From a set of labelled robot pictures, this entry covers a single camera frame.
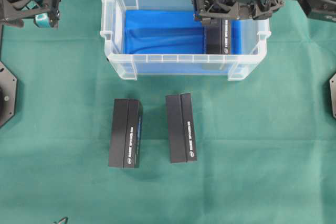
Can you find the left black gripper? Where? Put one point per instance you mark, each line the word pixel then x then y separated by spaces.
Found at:
pixel 44 13

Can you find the black box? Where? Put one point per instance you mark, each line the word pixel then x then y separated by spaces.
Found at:
pixel 125 141
pixel 218 38
pixel 181 128

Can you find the clear plastic storage case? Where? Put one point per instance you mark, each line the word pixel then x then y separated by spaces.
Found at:
pixel 254 35

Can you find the blue foam liner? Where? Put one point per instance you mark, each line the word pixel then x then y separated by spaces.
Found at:
pixel 163 42

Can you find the green table cloth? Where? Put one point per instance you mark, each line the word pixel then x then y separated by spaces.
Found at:
pixel 265 145

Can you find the small black metal clip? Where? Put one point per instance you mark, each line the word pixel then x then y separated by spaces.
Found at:
pixel 63 220

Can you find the black aluminium frame rail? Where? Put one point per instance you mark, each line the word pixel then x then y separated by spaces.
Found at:
pixel 1 38

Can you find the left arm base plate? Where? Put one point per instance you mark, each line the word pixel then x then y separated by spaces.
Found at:
pixel 8 94

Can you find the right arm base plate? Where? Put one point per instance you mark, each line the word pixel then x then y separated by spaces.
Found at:
pixel 332 83

